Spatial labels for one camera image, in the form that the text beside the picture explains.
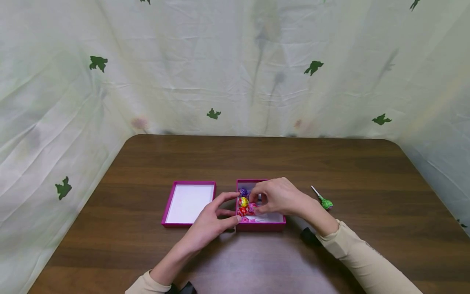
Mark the person's left forearm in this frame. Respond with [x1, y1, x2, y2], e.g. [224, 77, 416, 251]
[125, 243, 196, 294]

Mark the magenta box lid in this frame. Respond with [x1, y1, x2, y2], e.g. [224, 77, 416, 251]
[161, 181, 217, 228]

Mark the green wrapped lollipop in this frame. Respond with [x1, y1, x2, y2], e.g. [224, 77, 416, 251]
[310, 185, 334, 211]

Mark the person's right hand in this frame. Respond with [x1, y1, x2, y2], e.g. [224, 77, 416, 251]
[248, 177, 313, 217]

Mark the magenta gift box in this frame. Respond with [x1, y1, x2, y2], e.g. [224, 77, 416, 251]
[235, 179, 287, 233]

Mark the person's right forearm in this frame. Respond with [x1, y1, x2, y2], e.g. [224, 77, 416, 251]
[299, 197, 423, 294]

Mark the person's left hand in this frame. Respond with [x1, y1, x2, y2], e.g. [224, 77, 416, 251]
[183, 192, 242, 258]

